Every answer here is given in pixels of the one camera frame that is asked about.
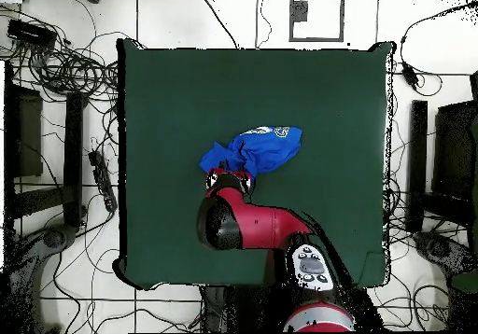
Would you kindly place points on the dark green table cloth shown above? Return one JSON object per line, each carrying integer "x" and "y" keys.
{"x": 186, "y": 106}

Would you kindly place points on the black metal frame stand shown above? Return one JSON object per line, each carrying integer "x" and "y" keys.
{"x": 417, "y": 162}
{"x": 73, "y": 143}

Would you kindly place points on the grey pedestal leg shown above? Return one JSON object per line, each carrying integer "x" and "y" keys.
{"x": 440, "y": 250}
{"x": 52, "y": 237}

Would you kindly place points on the grey square floor frame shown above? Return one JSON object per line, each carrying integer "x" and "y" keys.
{"x": 316, "y": 40}

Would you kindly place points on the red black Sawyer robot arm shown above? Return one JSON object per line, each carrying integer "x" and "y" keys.
{"x": 257, "y": 222}

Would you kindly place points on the blue printed shirt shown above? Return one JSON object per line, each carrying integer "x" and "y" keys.
{"x": 269, "y": 151}

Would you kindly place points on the black power strip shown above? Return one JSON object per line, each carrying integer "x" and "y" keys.
{"x": 102, "y": 179}

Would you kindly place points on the dark grey square block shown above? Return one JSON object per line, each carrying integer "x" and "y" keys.
{"x": 299, "y": 11}

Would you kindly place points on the black electronics box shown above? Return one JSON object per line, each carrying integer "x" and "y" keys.
{"x": 31, "y": 33}

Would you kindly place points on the black power adapter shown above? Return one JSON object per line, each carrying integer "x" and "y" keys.
{"x": 409, "y": 74}

